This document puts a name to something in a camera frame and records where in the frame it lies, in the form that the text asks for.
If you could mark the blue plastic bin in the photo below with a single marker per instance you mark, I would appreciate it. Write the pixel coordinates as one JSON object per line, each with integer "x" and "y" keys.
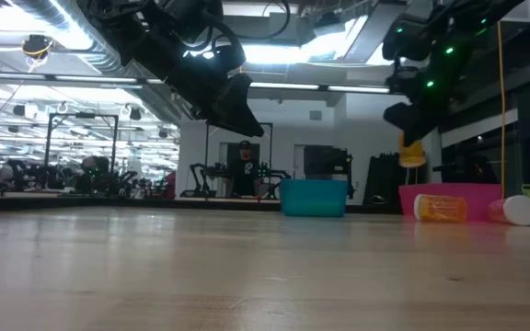
{"x": 313, "y": 197}

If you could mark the black equipment cabinet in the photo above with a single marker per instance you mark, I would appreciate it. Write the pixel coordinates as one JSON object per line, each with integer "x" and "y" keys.
{"x": 325, "y": 161}

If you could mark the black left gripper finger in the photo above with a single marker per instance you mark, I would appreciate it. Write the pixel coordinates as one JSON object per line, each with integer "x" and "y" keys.
{"x": 235, "y": 112}

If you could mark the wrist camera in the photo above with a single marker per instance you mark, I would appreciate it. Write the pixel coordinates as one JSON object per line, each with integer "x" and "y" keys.
{"x": 403, "y": 41}
{"x": 233, "y": 57}

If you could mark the red background object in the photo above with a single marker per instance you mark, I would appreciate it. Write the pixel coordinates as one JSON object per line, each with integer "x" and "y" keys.
{"x": 170, "y": 184}

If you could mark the background black robot arm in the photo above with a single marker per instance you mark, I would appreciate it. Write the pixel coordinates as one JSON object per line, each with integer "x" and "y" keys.
{"x": 198, "y": 177}
{"x": 274, "y": 174}

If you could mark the black aluminium table frame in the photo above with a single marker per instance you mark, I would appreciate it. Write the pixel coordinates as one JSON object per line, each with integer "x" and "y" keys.
{"x": 108, "y": 203}

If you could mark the pink plastic bin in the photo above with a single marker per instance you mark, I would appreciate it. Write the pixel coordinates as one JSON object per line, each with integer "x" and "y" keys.
{"x": 476, "y": 193}

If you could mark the yellow-green container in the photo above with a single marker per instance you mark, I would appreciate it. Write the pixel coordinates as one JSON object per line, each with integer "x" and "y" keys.
{"x": 528, "y": 190}

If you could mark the black ceiling camera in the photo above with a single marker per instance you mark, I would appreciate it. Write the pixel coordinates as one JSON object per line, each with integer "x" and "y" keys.
{"x": 37, "y": 46}

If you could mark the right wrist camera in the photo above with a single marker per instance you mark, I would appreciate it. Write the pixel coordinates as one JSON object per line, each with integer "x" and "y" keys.
{"x": 403, "y": 41}

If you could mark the seated person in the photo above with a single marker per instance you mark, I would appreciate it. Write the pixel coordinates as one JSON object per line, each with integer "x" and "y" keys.
{"x": 94, "y": 174}

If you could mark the orange pill bottle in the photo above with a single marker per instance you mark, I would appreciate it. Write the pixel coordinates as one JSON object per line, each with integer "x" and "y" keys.
{"x": 440, "y": 208}
{"x": 412, "y": 156}
{"x": 520, "y": 210}

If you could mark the black curtain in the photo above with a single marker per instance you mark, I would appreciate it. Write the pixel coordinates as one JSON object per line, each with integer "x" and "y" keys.
{"x": 384, "y": 179}

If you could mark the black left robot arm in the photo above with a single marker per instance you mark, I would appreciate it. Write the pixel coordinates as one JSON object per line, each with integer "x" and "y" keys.
{"x": 108, "y": 14}

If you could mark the long ceiling light strip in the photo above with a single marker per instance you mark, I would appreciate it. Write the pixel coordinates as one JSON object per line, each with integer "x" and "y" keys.
{"x": 288, "y": 86}

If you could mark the black metal frame stand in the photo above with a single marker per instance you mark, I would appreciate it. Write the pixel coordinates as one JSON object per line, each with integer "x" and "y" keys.
{"x": 81, "y": 115}
{"x": 271, "y": 156}

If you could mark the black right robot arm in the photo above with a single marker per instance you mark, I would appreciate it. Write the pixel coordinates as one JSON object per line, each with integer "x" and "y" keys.
{"x": 467, "y": 27}

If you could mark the grey wall vent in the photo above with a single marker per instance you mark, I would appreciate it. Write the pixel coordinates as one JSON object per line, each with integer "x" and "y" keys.
{"x": 315, "y": 115}

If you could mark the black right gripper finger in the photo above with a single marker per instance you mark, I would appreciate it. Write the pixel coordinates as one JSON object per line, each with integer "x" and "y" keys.
{"x": 403, "y": 119}
{"x": 426, "y": 124}

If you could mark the standing person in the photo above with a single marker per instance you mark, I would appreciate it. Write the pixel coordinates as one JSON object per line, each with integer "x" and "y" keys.
{"x": 245, "y": 172}

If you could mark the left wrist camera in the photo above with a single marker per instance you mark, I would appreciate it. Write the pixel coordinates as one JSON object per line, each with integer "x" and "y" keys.
{"x": 233, "y": 57}

